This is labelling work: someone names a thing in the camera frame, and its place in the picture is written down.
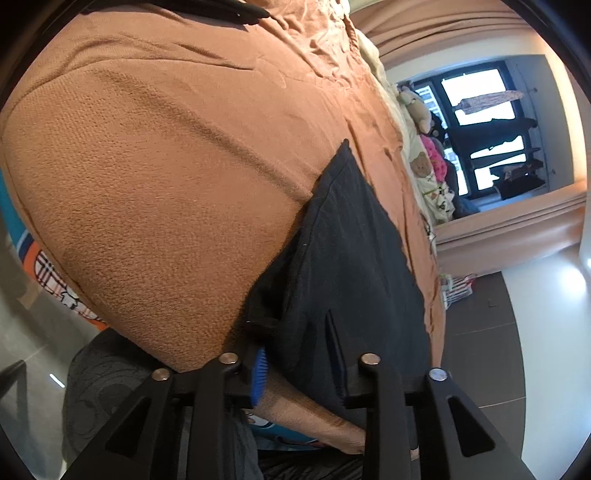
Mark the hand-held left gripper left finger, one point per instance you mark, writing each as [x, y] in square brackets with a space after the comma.
[261, 383]

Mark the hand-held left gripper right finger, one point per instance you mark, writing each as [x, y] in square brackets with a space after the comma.
[355, 390]

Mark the black paw print garment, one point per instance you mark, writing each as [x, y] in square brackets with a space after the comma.
[341, 258]

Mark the person's grey patterned pants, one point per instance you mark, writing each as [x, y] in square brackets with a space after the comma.
[101, 383]

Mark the orange blanket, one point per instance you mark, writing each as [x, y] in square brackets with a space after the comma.
[161, 184]

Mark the pink curtain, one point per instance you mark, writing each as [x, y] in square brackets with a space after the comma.
[508, 226]
[438, 32]

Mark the pink cloth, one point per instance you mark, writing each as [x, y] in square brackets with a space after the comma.
[430, 157]

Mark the dark hanging garment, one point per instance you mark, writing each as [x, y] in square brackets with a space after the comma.
[519, 182]

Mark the dark plush toy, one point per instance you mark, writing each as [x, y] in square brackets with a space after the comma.
[437, 127]

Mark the white plush toy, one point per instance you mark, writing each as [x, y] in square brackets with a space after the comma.
[413, 108]

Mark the dark framed window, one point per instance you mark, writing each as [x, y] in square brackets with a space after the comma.
[480, 129]

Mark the dark hanging coat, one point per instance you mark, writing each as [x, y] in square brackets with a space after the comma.
[508, 130]

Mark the floral hanging garment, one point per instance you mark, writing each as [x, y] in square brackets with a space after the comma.
[489, 99]

